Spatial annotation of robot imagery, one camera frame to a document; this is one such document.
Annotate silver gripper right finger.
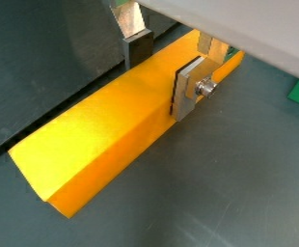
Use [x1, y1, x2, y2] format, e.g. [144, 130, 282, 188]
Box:
[170, 33, 230, 122]

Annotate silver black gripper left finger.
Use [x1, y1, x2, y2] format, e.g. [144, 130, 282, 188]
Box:
[110, 0, 154, 69]

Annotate yellow long block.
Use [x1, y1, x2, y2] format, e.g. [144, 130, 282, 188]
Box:
[9, 30, 244, 217]

